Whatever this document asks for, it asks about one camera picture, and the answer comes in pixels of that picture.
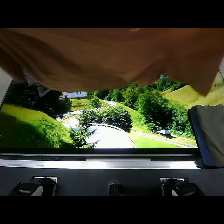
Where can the orange T-shirt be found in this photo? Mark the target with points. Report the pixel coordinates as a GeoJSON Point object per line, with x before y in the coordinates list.
{"type": "Point", "coordinates": [100, 56]}

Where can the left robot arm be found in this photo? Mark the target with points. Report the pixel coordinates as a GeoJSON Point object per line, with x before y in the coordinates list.
{"type": "Point", "coordinates": [33, 187]}

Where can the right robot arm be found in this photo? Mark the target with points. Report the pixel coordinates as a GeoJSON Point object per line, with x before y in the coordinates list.
{"type": "Point", "coordinates": [181, 188]}

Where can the blue garment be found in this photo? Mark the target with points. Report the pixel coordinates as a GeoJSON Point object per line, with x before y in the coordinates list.
{"type": "Point", "coordinates": [200, 140]}

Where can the grey garment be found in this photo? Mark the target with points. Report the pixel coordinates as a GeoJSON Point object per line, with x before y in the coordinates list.
{"type": "Point", "coordinates": [212, 133]}

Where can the silver frame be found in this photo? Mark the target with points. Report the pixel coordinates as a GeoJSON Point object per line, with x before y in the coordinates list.
{"type": "Point", "coordinates": [100, 164]}

